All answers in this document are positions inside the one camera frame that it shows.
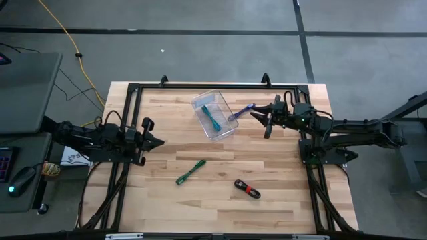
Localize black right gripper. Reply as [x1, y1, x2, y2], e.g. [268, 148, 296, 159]
[250, 94, 290, 139]

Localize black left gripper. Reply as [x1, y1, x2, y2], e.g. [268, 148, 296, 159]
[135, 117, 165, 167]

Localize purple USB cable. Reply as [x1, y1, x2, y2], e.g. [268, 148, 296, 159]
[227, 103, 258, 122]

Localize clear plastic bin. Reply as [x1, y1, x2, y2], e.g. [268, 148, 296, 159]
[191, 89, 240, 141]

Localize green braided USB cable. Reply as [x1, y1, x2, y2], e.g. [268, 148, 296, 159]
[175, 159, 207, 186]

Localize teal braided USB cable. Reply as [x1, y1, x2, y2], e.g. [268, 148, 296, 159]
[201, 105, 222, 132]

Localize black cable with red strap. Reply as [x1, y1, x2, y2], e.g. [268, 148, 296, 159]
[234, 179, 262, 200]

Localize white printed sheet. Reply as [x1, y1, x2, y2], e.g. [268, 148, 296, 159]
[61, 146, 92, 167]

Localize round yellow black roll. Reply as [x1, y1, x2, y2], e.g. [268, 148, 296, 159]
[41, 161, 62, 178]

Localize low grey desk surface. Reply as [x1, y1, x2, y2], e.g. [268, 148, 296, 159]
[0, 132, 53, 214]

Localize grey desk top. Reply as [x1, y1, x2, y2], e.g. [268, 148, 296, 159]
[0, 51, 63, 135]

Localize black computer mouse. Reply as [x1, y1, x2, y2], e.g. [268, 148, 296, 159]
[7, 166, 37, 199]

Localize black backlit keyboard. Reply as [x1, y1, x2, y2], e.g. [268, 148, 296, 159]
[0, 146, 15, 183]

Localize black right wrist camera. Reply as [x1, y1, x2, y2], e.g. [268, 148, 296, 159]
[274, 101, 289, 117]

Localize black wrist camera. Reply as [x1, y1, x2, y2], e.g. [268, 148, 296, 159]
[125, 127, 139, 143]
[274, 101, 289, 117]

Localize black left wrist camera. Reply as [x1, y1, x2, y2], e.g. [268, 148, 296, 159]
[125, 127, 139, 143]

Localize black aluminium table frame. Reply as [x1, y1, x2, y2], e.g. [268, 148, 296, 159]
[78, 72, 360, 234]

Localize thin black floor cable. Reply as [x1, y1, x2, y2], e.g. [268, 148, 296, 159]
[0, 41, 105, 113]

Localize silver metal bracket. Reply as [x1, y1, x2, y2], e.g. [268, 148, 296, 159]
[292, 233, 331, 240]
[105, 233, 145, 240]

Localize yellow extension cord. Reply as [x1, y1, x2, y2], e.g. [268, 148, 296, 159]
[37, 0, 107, 129]

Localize black desk leg frame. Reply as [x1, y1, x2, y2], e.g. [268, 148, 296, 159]
[383, 90, 427, 198]

